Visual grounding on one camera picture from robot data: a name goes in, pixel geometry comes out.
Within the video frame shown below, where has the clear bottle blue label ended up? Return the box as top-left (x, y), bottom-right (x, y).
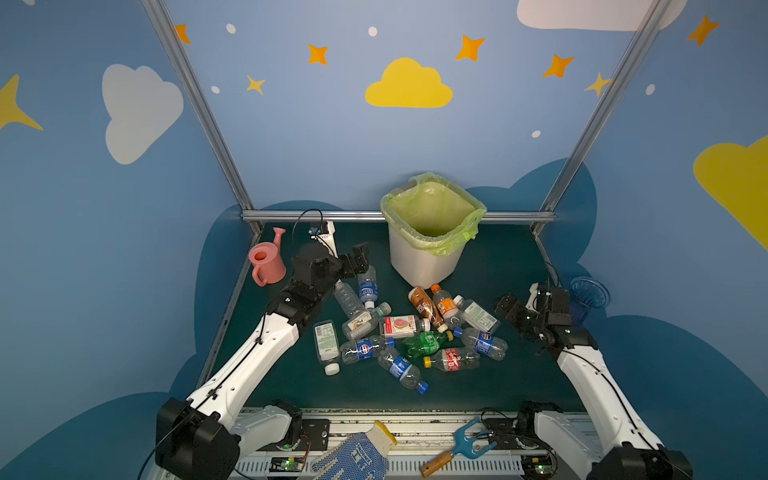
top-left (357, 265), bottom-right (379, 309)

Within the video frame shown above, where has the clear bottle white cap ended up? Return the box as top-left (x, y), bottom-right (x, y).
top-left (334, 280), bottom-right (365, 320)

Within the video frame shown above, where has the pepsi bottle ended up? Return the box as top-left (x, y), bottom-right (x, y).
top-left (341, 335), bottom-right (395, 364)
top-left (453, 327), bottom-right (508, 361)

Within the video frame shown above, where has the clear bottle green cap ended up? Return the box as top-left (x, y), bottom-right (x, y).
top-left (342, 302), bottom-right (391, 340)

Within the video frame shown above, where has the coke bottle yellow cap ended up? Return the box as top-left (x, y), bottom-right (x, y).
top-left (423, 347), bottom-right (480, 372)

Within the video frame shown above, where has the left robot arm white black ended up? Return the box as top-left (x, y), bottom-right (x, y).
top-left (149, 242), bottom-right (369, 479)

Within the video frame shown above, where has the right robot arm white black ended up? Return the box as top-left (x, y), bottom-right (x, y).
top-left (493, 283), bottom-right (694, 479)

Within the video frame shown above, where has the white trash bin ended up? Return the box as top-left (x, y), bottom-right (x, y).
top-left (388, 224), bottom-right (469, 289)

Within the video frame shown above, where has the green bin liner bag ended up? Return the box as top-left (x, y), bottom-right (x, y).
top-left (380, 172), bottom-right (487, 256)

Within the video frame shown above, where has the purple blue glass vase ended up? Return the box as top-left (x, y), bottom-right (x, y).
top-left (569, 276), bottom-right (611, 327)

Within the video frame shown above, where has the pink watering can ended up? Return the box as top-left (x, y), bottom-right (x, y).
top-left (248, 227), bottom-right (287, 287)

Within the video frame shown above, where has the bottle orange cap orange label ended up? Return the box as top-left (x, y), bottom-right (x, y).
top-left (430, 284), bottom-right (463, 330)

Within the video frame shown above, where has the bottle red pink label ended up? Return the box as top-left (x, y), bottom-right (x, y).
top-left (380, 315), bottom-right (431, 339)

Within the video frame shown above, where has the brown tea bottle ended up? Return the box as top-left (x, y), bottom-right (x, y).
top-left (408, 286), bottom-right (449, 332)

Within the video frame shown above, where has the green soda bottle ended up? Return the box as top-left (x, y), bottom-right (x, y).
top-left (403, 330), bottom-right (454, 361)

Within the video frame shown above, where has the clear bottle blue cap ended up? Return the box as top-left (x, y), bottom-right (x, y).
top-left (377, 347), bottom-right (429, 394)

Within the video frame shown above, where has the blue garden hand rake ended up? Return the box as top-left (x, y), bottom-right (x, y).
top-left (420, 417), bottom-right (497, 478)

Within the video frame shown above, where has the right circuit board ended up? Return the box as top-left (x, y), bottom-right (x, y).
top-left (521, 456), bottom-right (557, 479)

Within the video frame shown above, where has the circuit board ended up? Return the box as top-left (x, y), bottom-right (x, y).
top-left (269, 457), bottom-right (305, 473)
top-left (521, 456), bottom-right (557, 479)

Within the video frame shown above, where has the blue white work glove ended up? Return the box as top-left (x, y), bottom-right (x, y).
top-left (311, 421), bottom-right (398, 480)

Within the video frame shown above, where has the left circuit board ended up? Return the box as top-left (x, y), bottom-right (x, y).
top-left (269, 457), bottom-right (305, 473)

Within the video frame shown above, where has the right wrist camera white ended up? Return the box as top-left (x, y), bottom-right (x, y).
top-left (525, 282), bottom-right (547, 312)

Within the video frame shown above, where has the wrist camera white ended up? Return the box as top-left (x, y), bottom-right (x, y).
top-left (525, 282), bottom-right (547, 312)
top-left (308, 220), bottom-right (338, 257)

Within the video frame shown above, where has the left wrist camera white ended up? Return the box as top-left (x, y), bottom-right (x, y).
top-left (308, 220), bottom-right (338, 257)

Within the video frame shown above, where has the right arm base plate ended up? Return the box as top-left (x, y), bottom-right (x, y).
top-left (481, 417), bottom-right (553, 450)

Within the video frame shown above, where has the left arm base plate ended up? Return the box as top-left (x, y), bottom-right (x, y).
top-left (261, 418), bottom-right (331, 454)

